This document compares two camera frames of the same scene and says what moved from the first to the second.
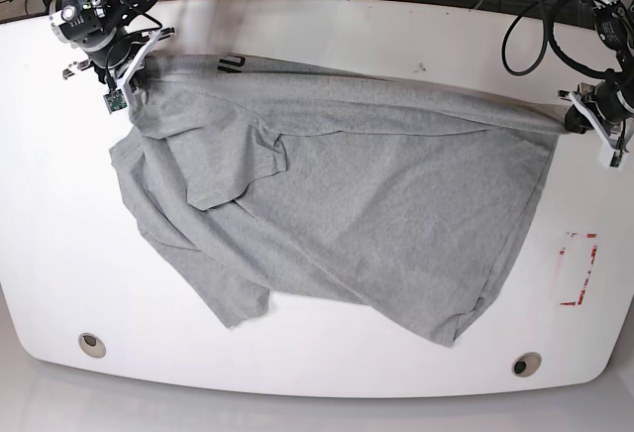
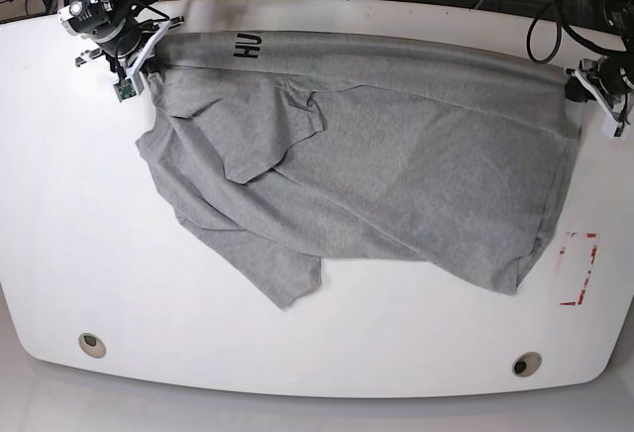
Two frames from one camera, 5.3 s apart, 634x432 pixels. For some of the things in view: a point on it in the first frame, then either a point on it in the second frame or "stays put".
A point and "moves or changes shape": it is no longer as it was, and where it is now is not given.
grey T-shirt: (273, 180) moves or changes shape
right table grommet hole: (526, 364) stays put
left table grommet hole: (92, 345) stays put
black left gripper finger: (141, 78) → (151, 65)
